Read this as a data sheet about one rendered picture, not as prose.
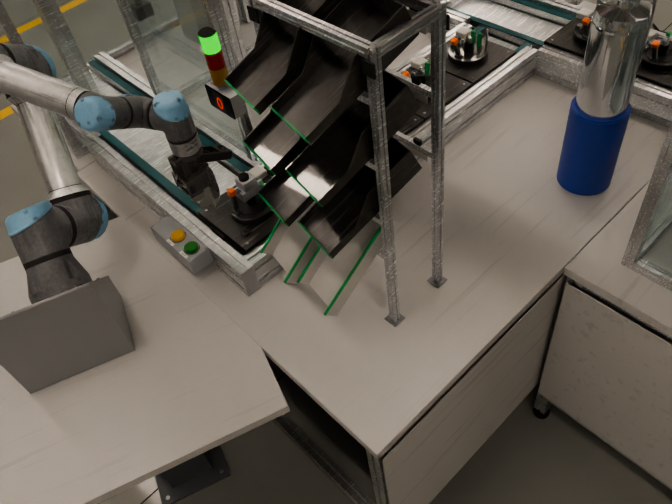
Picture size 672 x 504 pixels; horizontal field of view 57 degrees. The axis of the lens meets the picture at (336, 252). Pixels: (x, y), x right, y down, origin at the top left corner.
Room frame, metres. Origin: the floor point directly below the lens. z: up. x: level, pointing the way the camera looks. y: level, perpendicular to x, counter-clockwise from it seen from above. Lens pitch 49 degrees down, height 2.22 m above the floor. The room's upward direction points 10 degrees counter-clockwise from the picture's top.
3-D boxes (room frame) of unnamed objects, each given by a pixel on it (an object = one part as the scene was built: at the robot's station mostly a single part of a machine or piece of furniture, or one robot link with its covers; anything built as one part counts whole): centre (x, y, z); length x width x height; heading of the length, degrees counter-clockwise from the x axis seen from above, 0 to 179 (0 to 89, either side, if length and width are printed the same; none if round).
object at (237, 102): (1.56, 0.23, 1.29); 0.12 x 0.05 x 0.25; 36
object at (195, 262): (1.28, 0.44, 0.93); 0.21 x 0.07 x 0.06; 36
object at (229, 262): (1.47, 0.50, 0.91); 0.89 x 0.06 x 0.11; 36
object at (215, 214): (1.34, 0.22, 0.96); 0.24 x 0.24 x 0.02; 36
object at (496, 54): (1.92, -0.59, 1.01); 0.24 x 0.24 x 0.13; 36
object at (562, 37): (1.89, -1.03, 1.01); 0.24 x 0.24 x 0.13; 36
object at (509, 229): (1.60, -0.14, 0.85); 1.50 x 1.41 x 0.03; 36
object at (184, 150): (1.26, 0.32, 1.29); 0.08 x 0.08 x 0.05
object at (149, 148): (1.60, 0.37, 0.91); 0.84 x 0.28 x 0.10; 36
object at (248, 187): (1.34, 0.21, 1.06); 0.08 x 0.04 x 0.07; 126
